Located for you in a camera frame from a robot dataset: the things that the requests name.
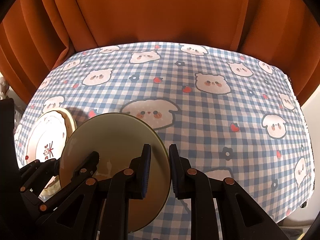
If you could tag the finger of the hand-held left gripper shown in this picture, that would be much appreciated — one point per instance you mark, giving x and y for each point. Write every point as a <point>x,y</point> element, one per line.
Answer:
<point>91,158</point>
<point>50,166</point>

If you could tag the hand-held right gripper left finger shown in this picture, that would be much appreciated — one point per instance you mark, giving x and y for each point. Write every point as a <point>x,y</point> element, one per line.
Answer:
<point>146,170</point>

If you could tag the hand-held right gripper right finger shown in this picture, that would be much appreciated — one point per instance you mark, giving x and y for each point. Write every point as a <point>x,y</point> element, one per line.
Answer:
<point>173,172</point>

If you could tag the white blue floral bowl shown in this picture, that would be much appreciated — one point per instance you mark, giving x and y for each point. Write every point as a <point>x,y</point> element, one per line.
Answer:
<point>112,135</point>

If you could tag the large yellow floral plate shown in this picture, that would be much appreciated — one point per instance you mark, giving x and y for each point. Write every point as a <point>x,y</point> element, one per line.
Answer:
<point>73,125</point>

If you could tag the blue checked cartoon tablecloth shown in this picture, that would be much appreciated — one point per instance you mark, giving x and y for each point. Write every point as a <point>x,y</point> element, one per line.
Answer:
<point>212,105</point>

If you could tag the grey wrapped bundle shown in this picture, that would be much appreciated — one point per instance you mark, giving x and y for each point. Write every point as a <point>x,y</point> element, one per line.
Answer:
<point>2,87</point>

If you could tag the orange curtain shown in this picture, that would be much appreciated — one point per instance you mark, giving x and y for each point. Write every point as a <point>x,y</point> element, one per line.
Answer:
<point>160,12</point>

